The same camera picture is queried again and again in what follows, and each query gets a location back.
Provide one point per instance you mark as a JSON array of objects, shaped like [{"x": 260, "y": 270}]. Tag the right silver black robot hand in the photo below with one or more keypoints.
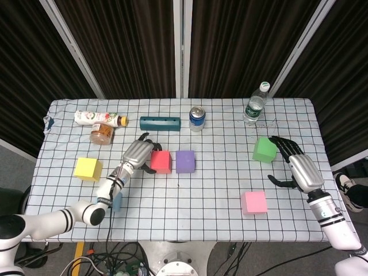
[{"x": 306, "y": 172}]

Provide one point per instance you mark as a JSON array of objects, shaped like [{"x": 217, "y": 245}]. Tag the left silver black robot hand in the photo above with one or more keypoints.
[{"x": 138, "y": 153}]

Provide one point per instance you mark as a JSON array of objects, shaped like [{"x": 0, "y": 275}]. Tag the red foam cube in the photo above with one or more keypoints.
[{"x": 160, "y": 161}]

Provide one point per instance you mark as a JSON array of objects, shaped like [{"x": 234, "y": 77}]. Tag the green foam cube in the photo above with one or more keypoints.
[{"x": 265, "y": 149}]

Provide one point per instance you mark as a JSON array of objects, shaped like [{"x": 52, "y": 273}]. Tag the purple foam cube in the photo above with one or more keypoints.
[{"x": 185, "y": 161}]

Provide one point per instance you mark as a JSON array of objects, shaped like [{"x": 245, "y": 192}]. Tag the light blue foam cube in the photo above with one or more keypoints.
[{"x": 118, "y": 202}]

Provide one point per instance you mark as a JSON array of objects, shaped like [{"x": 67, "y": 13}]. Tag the yellow foam cube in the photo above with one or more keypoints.
[{"x": 85, "y": 168}]

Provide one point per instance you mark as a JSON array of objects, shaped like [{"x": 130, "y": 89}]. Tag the pink foam cube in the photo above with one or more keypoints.
[{"x": 254, "y": 202}]

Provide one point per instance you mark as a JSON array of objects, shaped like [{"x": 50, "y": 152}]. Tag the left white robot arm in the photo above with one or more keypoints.
[{"x": 80, "y": 214}]

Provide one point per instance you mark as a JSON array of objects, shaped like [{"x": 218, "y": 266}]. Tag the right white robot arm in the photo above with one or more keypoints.
[{"x": 336, "y": 227}]

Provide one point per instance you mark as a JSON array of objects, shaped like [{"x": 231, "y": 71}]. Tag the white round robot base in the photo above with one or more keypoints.
[{"x": 176, "y": 267}]

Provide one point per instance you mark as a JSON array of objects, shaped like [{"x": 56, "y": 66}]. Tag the dark teal block with holes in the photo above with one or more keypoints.
[{"x": 159, "y": 125}]

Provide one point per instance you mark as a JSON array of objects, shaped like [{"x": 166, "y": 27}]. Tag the black white sneaker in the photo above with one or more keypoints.
[{"x": 343, "y": 181}]

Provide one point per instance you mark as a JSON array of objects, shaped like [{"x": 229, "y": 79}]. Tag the clear jar of brown snacks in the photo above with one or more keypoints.
[{"x": 101, "y": 135}]

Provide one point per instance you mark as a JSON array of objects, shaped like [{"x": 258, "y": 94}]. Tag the person's black trouser leg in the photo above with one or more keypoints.
[{"x": 359, "y": 195}]

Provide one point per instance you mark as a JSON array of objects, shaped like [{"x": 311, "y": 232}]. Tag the white yellow-capped drink bottle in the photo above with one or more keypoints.
[{"x": 92, "y": 118}]

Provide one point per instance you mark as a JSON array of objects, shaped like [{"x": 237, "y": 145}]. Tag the blue silver soda can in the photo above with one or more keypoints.
[{"x": 197, "y": 120}]

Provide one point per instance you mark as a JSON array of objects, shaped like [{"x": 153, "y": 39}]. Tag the white black-grid tablecloth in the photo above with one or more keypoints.
[{"x": 187, "y": 207}]

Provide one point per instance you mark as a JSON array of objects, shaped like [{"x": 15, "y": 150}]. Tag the clear green-label water bottle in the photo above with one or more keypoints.
[{"x": 254, "y": 107}]

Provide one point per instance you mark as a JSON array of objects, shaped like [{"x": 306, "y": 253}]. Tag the dark teal fabric patch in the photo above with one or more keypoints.
[{"x": 50, "y": 123}]

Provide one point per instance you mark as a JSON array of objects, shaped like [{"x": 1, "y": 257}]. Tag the dark brown pleated curtain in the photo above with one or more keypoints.
[
  {"x": 123, "y": 46},
  {"x": 28, "y": 72},
  {"x": 238, "y": 43},
  {"x": 345, "y": 86}
]

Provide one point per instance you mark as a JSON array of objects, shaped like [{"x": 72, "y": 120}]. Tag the small orange floor item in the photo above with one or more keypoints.
[{"x": 90, "y": 251}]

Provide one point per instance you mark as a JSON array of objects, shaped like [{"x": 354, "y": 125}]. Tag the green circuit board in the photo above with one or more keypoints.
[{"x": 132, "y": 267}]

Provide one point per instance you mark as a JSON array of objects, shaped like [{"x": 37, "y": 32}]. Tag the yellow floor tape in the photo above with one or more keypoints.
[{"x": 79, "y": 254}]

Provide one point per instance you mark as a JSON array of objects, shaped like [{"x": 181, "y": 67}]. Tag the black chair seat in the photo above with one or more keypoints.
[{"x": 13, "y": 201}]

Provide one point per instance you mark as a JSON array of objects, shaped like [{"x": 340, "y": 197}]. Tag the grey metal partition rail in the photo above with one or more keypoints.
[
  {"x": 352, "y": 162},
  {"x": 17, "y": 149}
]

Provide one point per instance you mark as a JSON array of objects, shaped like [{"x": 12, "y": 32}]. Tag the grey metal partition post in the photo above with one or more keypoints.
[
  {"x": 182, "y": 49},
  {"x": 72, "y": 46},
  {"x": 302, "y": 49}
]

